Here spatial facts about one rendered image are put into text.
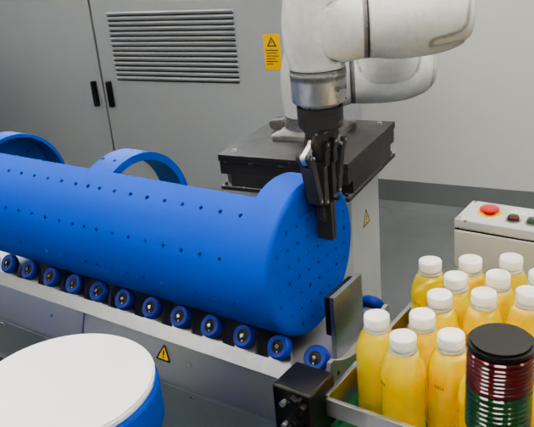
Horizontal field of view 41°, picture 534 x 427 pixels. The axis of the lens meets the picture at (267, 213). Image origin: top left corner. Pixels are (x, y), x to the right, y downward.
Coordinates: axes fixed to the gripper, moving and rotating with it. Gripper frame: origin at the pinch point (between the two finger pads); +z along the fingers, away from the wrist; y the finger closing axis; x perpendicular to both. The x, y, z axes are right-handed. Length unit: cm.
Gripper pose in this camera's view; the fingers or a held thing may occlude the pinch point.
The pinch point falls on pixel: (326, 219)
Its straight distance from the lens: 123.7
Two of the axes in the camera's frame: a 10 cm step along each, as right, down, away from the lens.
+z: 0.9, 9.2, 3.8
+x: -8.2, -1.5, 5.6
